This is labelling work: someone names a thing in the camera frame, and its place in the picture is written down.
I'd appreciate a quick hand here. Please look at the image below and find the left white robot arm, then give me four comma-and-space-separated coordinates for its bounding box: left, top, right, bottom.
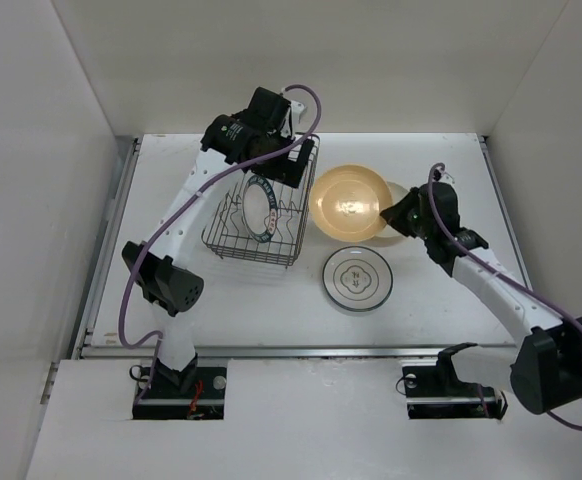
117, 84, 322, 397

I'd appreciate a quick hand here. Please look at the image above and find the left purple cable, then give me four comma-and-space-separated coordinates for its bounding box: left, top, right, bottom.
119, 83, 323, 401

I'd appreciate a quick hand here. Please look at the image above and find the aluminium table frame rail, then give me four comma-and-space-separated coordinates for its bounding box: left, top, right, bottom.
67, 133, 527, 360

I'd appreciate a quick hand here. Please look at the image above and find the cream white plate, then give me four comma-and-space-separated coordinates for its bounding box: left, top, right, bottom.
360, 180, 412, 249

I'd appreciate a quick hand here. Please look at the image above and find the purple cable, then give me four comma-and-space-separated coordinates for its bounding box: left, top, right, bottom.
119, 83, 323, 401
428, 162, 582, 431

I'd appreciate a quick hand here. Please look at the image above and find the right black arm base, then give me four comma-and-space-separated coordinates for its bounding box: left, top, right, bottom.
396, 364, 508, 421

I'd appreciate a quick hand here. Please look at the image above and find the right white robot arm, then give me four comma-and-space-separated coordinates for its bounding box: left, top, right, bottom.
380, 182, 582, 415

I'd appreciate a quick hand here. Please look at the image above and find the white plate green line rim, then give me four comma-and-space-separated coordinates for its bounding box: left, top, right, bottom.
322, 246, 394, 313

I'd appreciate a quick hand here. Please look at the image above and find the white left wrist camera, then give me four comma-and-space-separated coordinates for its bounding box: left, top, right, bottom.
280, 100, 307, 139

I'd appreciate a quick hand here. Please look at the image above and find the white plate dark green band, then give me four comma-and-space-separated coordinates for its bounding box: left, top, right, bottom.
242, 175, 279, 243

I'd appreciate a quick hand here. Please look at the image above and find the grey wire dish rack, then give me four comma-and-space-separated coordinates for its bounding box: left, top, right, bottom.
201, 135, 320, 267

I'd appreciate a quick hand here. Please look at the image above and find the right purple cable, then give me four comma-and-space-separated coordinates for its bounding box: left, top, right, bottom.
428, 162, 582, 431

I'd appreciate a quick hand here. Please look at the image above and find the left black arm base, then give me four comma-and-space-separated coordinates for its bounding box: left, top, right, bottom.
129, 364, 228, 421

